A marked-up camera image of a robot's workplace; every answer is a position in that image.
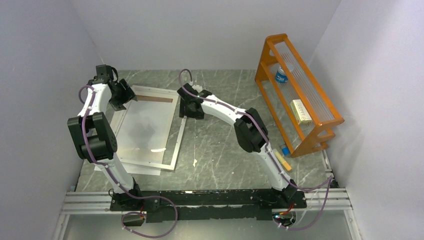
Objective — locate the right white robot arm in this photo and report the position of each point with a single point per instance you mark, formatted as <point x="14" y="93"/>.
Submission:
<point x="250" y="131"/>

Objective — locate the brown backing board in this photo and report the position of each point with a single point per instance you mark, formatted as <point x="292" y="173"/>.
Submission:
<point x="154" y="99"/>

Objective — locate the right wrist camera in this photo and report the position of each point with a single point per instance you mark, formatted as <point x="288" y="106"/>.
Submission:
<point x="195" y="89"/>

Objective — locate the silver picture frame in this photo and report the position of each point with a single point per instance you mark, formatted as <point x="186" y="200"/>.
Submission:
<point x="165" y="132"/>

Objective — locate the yellow stick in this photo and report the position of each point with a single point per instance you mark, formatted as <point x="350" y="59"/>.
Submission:
<point x="282" y="160"/>

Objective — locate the blue white can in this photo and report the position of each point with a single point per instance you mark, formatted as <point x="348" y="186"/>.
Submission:
<point x="280" y="75"/>

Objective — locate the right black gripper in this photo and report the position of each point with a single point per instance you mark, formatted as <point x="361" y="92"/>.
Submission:
<point x="184" y="111"/>

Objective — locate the orange wooden shelf rack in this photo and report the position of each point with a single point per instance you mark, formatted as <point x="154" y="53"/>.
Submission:
<point x="302" y="85"/>

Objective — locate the blue capped tube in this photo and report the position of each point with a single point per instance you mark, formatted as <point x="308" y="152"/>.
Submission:
<point x="284" y="149"/>

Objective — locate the white photo sheet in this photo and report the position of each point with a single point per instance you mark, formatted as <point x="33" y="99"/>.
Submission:
<point x="133" y="166"/>

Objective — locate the white mat board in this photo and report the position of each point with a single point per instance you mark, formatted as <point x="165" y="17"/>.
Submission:
<point x="145" y="126"/>

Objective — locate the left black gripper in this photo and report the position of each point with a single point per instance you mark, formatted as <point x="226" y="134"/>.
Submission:
<point x="128" y="96"/>

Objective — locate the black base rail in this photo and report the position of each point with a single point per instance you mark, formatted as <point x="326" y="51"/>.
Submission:
<point x="260" y="204"/>

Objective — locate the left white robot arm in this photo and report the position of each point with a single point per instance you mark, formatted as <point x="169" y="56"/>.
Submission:
<point x="93" y="136"/>

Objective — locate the aluminium extrusion rail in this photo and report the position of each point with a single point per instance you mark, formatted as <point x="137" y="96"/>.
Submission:
<point x="98" y="203"/>

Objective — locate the cream yellow box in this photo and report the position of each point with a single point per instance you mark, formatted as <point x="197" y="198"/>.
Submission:
<point x="300" y="112"/>

